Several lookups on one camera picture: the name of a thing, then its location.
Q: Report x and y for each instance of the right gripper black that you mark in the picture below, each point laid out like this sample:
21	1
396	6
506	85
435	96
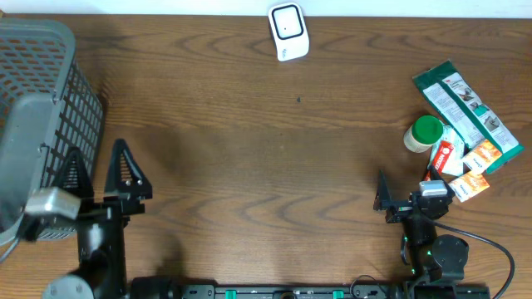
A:
384	202

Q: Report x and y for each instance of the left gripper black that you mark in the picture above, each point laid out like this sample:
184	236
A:
121	209

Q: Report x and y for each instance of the mint green wipes pack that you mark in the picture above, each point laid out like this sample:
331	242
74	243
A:
454	165

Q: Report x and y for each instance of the red adhesive tube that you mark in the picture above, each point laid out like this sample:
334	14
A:
438	163

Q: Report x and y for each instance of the green-lidded small jar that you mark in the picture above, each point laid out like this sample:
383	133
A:
423	134

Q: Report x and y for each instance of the orange tissue pack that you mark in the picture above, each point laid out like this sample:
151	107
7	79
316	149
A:
468	186
479	159

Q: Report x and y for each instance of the green 3M adhesive package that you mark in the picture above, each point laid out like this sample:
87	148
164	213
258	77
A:
445	89

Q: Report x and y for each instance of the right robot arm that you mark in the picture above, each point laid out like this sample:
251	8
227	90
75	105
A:
437	261

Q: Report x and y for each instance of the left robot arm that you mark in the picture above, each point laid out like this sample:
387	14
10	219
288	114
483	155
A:
102	260

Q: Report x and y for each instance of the white barcode scanner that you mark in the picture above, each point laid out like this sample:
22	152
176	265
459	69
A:
289	31

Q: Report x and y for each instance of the grey plastic mesh basket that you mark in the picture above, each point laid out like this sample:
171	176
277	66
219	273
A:
47	107

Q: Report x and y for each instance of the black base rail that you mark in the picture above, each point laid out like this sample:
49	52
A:
362	287

